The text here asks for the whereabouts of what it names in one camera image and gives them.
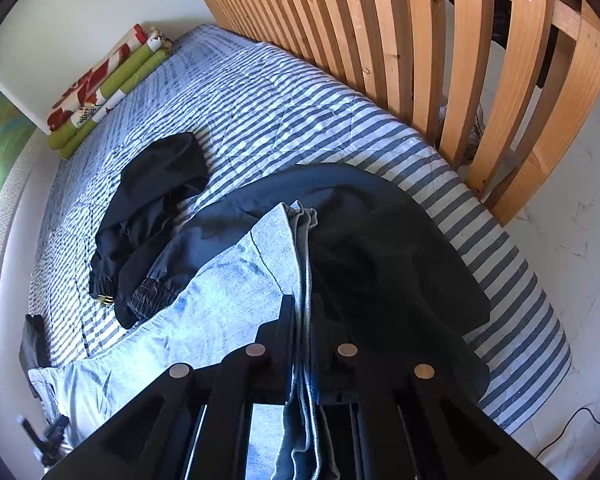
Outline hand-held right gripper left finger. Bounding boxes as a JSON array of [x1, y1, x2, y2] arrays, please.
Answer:
[[45, 295, 296, 480]]

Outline red green floral pillow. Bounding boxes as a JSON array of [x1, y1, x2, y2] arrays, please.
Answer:
[[46, 22, 173, 131]]

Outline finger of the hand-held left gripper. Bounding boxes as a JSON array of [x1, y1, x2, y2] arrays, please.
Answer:
[[44, 414, 72, 450]]

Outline light blue jeans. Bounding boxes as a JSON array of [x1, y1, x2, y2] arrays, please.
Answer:
[[27, 201, 341, 480]]

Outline landscape wall poster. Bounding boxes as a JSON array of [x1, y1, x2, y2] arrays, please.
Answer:
[[0, 70, 43, 346]]

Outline wooden slatted bed rail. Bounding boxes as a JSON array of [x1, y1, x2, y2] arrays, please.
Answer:
[[196, 0, 600, 226]]

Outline blue white striped quilt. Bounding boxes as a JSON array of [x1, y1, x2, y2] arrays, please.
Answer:
[[27, 22, 573, 453]]

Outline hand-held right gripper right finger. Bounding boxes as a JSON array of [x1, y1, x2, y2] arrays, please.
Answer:
[[310, 305, 556, 480]]

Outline black cable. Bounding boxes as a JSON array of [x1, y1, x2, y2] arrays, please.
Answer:
[[535, 406, 600, 458]]

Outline black jacket yellow striped cuffs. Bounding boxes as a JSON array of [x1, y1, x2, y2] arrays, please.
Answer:
[[89, 131, 211, 308]]

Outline folded dark grey pants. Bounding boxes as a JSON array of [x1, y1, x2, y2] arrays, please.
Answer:
[[19, 312, 51, 401]]

